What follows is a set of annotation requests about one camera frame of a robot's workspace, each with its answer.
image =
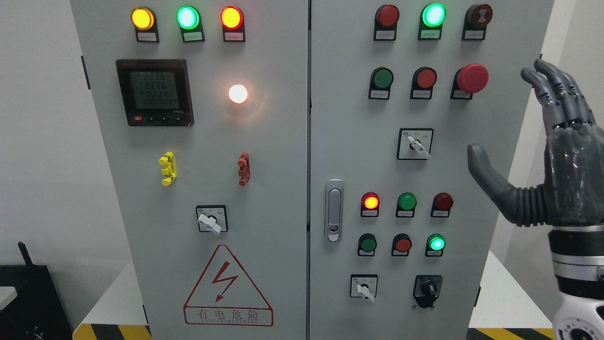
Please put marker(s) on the black key selector switch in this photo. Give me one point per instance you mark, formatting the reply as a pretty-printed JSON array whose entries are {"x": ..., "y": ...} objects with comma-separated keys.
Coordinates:
[{"x": 427, "y": 290}]

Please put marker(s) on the gray rotary switch left door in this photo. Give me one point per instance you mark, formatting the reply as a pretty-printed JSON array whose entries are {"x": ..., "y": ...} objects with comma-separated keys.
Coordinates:
[{"x": 212, "y": 218}]

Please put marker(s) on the green push button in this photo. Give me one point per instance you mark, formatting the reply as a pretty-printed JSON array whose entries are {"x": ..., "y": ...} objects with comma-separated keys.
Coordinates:
[
  {"x": 380, "y": 83},
  {"x": 367, "y": 245}
]

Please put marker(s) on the black box with antenna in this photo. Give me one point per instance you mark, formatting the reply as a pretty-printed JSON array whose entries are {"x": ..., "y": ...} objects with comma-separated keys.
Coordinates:
[{"x": 36, "y": 312}]

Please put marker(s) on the green lit lamp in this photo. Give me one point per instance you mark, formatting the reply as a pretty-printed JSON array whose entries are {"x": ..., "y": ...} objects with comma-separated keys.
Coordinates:
[
  {"x": 431, "y": 22},
  {"x": 435, "y": 245}
]

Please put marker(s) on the red push button lower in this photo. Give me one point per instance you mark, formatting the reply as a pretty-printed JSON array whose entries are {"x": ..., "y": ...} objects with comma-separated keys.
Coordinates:
[{"x": 401, "y": 245}]

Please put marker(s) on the silver door latch handle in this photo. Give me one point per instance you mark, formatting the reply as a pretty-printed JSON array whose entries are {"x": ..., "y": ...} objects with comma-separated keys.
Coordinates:
[{"x": 333, "y": 209}]

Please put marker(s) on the red push button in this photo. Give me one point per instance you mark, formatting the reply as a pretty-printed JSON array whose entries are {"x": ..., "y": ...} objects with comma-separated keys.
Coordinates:
[
  {"x": 422, "y": 84},
  {"x": 401, "y": 245}
]

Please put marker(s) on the red indicator lamp top left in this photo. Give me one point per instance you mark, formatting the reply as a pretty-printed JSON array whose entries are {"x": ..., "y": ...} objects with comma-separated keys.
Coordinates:
[{"x": 232, "y": 20}]

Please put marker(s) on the red push button upper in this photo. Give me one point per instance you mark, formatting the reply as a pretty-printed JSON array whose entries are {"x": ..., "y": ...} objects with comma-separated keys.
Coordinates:
[{"x": 422, "y": 84}]

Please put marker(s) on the electric hazard warning sticker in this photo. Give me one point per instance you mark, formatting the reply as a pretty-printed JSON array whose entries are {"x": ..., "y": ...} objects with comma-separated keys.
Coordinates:
[{"x": 226, "y": 295}]

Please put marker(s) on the green lit lamp top right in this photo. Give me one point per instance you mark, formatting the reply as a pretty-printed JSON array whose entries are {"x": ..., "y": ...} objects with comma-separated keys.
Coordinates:
[{"x": 431, "y": 22}]

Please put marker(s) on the robot arm with silver wrist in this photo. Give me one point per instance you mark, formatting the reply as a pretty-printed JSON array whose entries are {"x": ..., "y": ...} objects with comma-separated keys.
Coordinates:
[{"x": 578, "y": 265}]

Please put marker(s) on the gray robotic hand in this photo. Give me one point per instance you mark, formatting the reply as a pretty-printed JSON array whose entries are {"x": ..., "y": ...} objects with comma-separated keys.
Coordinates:
[{"x": 572, "y": 192}]

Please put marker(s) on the yellow terminal clip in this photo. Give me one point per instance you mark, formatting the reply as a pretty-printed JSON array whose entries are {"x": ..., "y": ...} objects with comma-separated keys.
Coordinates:
[{"x": 168, "y": 168}]

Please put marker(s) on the white glowing lamp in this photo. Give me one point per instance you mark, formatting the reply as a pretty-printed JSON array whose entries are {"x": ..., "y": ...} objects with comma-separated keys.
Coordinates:
[{"x": 238, "y": 93}]

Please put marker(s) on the green lamp middle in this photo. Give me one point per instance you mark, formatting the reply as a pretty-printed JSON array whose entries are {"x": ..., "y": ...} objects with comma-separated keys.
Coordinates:
[{"x": 406, "y": 205}]

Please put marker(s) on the gray electrical cabinet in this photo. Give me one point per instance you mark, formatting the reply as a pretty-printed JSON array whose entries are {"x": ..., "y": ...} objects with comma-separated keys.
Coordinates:
[{"x": 307, "y": 65}]

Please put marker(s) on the red terminal clip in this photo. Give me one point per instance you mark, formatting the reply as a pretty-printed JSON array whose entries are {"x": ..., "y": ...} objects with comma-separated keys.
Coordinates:
[{"x": 244, "y": 168}]

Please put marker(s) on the green push button upper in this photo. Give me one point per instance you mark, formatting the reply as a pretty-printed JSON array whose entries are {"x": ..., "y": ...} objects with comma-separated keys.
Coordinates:
[{"x": 380, "y": 83}]

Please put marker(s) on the red lamp top right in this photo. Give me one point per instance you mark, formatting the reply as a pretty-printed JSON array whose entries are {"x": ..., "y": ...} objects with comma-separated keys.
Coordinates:
[{"x": 386, "y": 18}]

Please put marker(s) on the green lit lamp lower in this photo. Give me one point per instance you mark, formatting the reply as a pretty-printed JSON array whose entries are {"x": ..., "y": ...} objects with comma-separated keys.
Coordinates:
[{"x": 435, "y": 245}]

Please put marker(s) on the green indicator lamp top left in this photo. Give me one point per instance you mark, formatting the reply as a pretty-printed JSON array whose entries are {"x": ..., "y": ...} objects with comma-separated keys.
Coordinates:
[{"x": 190, "y": 24}]

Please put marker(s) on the red emergency stop button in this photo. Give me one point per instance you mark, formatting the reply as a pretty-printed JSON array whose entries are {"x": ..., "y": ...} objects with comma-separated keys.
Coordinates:
[{"x": 469, "y": 80}]

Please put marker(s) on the red lit lamp middle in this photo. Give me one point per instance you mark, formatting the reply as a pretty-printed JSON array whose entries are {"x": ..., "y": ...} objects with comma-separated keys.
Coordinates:
[{"x": 370, "y": 203}]

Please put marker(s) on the gray rotary switch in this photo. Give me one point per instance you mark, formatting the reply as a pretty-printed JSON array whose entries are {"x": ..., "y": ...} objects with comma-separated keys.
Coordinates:
[
  {"x": 415, "y": 144},
  {"x": 364, "y": 286}
]

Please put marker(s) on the green push button lower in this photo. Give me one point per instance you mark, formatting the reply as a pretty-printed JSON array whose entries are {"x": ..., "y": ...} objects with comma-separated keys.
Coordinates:
[{"x": 367, "y": 245}]

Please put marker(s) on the digital power meter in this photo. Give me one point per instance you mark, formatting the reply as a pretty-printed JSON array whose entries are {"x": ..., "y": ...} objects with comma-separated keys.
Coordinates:
[{"x": 155, "y": 92}]

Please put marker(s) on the yellow indicator lamp top left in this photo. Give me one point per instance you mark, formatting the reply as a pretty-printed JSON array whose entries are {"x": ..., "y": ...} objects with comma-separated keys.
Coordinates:
[{"x": 145, "y": 25}]

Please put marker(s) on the dark red buzzer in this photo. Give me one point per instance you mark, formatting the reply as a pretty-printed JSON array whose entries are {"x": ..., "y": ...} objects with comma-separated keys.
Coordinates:
[{"x": 476, "y": 20}]

